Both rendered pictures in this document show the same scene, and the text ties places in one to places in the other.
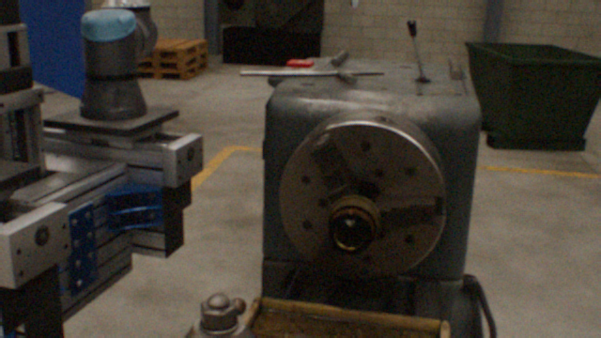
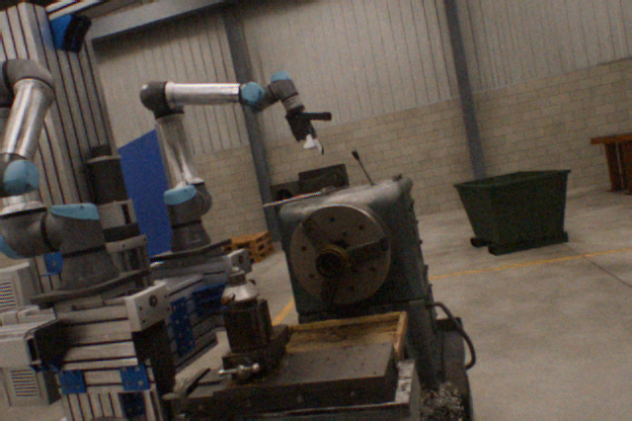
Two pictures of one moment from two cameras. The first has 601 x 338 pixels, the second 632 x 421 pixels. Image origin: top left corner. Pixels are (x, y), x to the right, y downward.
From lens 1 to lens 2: 0.49 m
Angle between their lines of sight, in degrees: 14
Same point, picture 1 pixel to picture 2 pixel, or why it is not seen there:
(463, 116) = (391, 194)
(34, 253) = (149, 310)
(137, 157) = (208, 267)
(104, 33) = (178, 199)
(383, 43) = not seen: hidden behind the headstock
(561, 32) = (534, 163)
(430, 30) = (434, 186)
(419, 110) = (365, 197)
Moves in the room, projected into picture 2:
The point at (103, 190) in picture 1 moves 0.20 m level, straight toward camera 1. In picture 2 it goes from (191, 289) to (192, 299)
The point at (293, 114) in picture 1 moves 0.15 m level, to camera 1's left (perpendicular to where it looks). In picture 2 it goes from (293, 217) to (252, 226)
